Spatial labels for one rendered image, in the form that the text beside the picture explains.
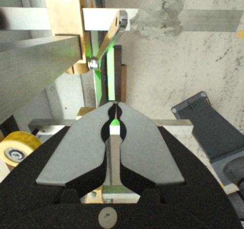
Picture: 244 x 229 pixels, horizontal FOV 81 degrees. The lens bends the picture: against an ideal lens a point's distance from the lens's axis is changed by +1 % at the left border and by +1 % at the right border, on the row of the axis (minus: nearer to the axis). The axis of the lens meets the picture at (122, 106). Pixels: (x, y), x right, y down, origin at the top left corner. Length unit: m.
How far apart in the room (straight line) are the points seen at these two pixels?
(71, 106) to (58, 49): 0.45
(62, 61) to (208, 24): 0.23
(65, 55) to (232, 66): 1.36
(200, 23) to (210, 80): 1.13
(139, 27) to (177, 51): 0.97
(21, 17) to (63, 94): 0.35
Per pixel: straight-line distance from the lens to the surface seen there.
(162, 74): 1.22
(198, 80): 1.35
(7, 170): 0.45
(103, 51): 0.17
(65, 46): 0.19
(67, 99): 0.60
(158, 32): 0.26
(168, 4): 0.26
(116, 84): 0.45
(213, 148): 1.04
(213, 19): 0.30
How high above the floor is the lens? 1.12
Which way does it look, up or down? 61 degrees down
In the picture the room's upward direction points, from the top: 179 degrees clockwise
